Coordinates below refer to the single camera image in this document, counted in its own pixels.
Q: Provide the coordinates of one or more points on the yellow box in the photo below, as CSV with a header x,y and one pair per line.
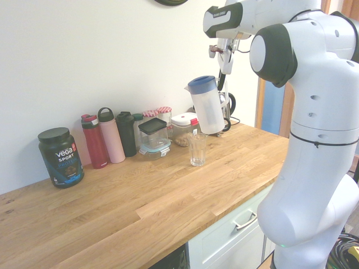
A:
x,y
353,253

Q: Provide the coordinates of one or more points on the pink bottle with black cap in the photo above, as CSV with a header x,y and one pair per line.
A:
x,y
112,140

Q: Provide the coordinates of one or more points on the glass French press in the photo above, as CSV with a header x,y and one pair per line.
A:
x,y
228,109

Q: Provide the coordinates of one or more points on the translucent pitcher with blue lid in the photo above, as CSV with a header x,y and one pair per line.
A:
x,y
209,109

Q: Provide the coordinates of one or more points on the black Vega protein tub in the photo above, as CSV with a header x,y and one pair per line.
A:
x,y
62,159

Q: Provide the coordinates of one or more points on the clear drinking glass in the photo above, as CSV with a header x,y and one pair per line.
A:
x,y
197,151

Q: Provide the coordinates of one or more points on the wooden door frame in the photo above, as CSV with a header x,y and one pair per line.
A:
x,y
261,106

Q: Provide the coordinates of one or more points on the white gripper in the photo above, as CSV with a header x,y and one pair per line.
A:
x,y
227,56

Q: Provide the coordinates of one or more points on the black round wall clock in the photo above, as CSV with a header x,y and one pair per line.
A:
x,y
171,2

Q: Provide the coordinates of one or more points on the clear container with black lid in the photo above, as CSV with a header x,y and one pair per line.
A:
x,y
152,130

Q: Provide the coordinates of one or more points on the pale green cabinet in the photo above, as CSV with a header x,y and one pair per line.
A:
x,y
224,241

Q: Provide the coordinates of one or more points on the red water bottle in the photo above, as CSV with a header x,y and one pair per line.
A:
x,y
94,143

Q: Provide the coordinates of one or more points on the clear bottle with green lid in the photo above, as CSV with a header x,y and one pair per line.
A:
x,y
138,120

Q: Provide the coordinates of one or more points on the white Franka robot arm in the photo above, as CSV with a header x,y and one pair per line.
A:
x,y
317,98

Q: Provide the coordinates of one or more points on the jar with white clip lid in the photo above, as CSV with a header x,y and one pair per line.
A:
x,y
183,129

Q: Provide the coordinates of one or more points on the black shaker bottle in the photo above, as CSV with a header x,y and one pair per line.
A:
x,y
126,134

